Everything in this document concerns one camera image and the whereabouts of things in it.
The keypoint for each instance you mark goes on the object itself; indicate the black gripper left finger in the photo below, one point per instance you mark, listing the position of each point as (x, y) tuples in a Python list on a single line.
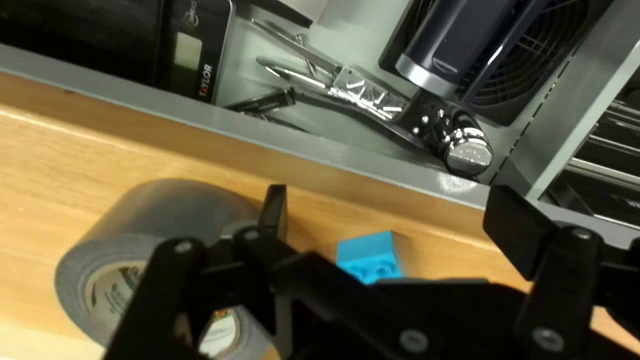
[(201, 292)]

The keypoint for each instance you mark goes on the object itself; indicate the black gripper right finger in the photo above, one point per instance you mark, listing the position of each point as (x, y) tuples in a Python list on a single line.
[(561, 286)]

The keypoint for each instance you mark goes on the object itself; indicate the blue block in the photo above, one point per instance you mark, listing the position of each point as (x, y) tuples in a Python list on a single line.
[(369, 257)]

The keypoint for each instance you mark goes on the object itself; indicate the black silver flashlight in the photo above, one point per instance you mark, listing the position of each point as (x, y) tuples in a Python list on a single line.
[(457, 140)]

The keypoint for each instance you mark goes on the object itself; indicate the black pen tool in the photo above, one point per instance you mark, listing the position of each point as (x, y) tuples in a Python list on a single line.
[(266, 100)]

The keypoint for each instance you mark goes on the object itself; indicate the black fan grille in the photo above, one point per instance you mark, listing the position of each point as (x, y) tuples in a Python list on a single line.
[(540, 73)]

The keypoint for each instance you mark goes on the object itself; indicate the black digital scale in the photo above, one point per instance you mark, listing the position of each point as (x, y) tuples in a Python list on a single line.
[(196, 52)]

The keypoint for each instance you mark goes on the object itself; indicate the silver metal tongs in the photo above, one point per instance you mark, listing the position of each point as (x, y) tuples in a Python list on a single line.
[(346, 90)]

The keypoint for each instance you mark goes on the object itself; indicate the thin silver metal tool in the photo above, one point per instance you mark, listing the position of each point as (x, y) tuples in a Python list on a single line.
[(293, 42)]

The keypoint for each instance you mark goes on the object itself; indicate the black cylinder with silver rim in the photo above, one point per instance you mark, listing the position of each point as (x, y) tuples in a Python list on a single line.
[(460, 37)]

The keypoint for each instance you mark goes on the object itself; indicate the grey duct tape roll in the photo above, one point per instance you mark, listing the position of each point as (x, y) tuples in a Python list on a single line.
[(153, 220)]

